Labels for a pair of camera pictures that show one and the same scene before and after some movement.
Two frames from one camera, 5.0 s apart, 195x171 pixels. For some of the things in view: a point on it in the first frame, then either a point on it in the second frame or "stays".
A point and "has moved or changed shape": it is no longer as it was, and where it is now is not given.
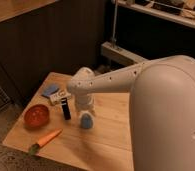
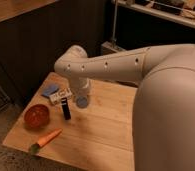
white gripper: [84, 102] to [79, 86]
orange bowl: [36, 116] stays
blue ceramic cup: [86, 121] has moved or changed shape
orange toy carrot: [44, 140] stays
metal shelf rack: [189, 13] stays
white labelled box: [56, 98] stays
